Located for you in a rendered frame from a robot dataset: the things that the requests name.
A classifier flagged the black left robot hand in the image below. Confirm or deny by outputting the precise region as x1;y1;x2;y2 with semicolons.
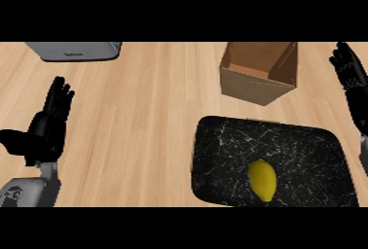
0;76;78;167

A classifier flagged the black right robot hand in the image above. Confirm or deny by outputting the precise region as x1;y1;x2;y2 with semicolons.
329;41;368;136

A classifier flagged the brown cardboard box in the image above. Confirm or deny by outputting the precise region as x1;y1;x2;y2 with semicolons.
219;41;299;107

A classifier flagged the black marble tray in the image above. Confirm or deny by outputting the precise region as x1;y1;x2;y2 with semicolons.
190;115;361;208

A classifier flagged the yellow lemon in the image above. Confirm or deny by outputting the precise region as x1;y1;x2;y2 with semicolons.
246;158;280;203

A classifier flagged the grey appliance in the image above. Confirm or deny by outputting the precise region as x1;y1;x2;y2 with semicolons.
26;41;125;63

